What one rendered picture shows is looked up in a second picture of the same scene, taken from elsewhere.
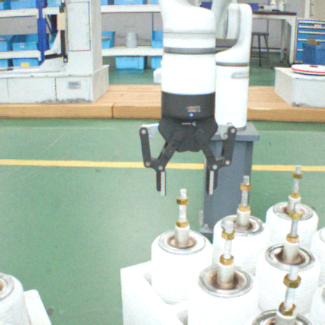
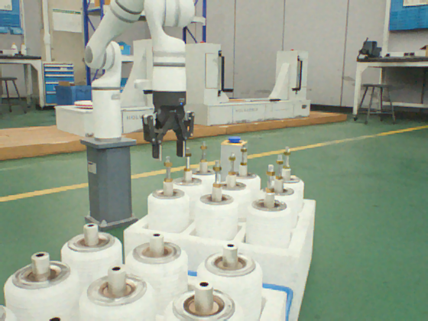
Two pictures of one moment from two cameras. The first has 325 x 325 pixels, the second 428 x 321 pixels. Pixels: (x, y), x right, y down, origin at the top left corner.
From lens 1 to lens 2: 0.55 m
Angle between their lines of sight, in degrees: 43
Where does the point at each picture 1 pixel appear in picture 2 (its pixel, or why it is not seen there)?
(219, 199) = (112, 196)
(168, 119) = (163, 108)
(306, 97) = not seen: hidden behind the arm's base
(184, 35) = (176, 54)
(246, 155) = (128, 157)
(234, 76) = (113, 97)
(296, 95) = (88, 127)
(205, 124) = (180, 111)
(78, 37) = not seen: outside the picture
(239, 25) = (114, 58)
